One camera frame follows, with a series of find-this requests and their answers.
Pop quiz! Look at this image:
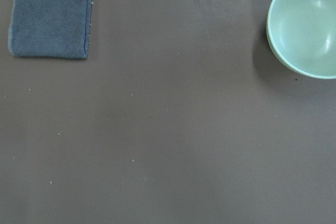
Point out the grey folded cloth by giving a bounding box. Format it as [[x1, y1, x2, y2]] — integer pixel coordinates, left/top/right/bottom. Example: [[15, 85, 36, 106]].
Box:
[[8, 0, 92, 59]]

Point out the light green bowl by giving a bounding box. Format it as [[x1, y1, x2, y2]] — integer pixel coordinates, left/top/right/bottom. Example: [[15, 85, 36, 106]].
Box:
[[266, 0, 335, 79]]

